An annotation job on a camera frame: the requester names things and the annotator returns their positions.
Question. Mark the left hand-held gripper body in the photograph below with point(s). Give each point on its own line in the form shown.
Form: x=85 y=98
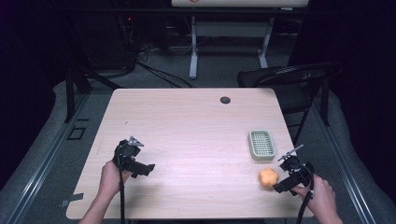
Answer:
x=126 y=154

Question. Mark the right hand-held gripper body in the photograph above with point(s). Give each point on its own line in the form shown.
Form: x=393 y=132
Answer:
x=299 y=172

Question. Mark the orange flower-shaped soap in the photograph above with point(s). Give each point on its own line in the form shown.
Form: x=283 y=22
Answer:
x=268 y=177

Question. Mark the pale green soap dish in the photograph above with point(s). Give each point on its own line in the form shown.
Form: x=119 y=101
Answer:
x=261 y=145

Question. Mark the person's left hand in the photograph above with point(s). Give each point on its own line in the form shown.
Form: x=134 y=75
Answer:
x=109 y=180

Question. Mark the person's right hand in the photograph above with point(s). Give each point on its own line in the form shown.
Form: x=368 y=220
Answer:
x=322 y=199

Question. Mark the black floor tape square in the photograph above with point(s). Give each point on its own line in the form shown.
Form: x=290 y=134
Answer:
x=76 y=133

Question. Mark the grey tape strip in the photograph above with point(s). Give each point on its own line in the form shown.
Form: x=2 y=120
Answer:
x=73 y=199

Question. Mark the black metal stand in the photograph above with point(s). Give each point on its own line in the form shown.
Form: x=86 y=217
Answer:
x=71 y=93

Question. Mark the black folding chair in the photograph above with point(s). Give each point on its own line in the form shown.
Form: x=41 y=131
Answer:
x=280 y=77

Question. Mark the dark round table grommet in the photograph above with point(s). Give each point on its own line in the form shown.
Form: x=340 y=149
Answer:
x=225 y=100

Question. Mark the white-legged desk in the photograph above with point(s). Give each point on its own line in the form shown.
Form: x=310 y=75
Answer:
x=193 y=46

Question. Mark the metal floor rail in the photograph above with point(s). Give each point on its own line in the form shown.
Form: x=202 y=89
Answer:
x=345 y=165
x=43 y=161

